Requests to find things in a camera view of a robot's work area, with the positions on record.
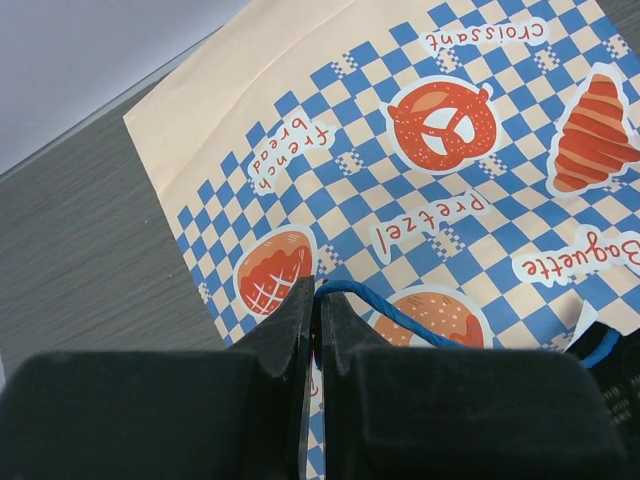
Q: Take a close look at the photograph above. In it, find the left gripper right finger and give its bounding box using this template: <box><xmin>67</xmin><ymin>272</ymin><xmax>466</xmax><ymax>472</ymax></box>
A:
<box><xmin>319</xmin><ymin>293</ymin><xmax>628</xmax><ymax>479</ymax></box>

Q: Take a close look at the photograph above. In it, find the checkered paper bakery bag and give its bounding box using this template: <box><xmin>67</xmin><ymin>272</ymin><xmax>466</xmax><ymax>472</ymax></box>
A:
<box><xmin>124</xmin><ymin>1</ymin><xmax>639</xmax><ymax>462</ymax></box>

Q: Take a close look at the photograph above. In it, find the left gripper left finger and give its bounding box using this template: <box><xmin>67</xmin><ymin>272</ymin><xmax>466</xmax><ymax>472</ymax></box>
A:
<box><xmin>1</xmin><ymin>277</ymin><xmax>315</xmax><ymax>479</ymax></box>

